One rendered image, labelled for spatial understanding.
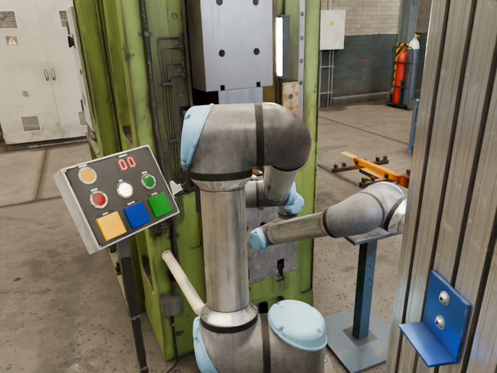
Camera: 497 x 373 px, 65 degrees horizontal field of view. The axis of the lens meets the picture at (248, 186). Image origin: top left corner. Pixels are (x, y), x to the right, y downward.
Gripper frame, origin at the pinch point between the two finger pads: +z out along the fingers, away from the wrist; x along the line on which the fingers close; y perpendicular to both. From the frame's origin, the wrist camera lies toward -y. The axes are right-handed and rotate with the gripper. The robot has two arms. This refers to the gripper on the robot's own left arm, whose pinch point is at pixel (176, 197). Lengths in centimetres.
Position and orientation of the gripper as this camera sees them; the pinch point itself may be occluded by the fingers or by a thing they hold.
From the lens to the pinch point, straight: 136.2
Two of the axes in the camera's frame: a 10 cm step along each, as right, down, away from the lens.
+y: -4.2, -9.1, -0.2
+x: -6.2, 3.0, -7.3
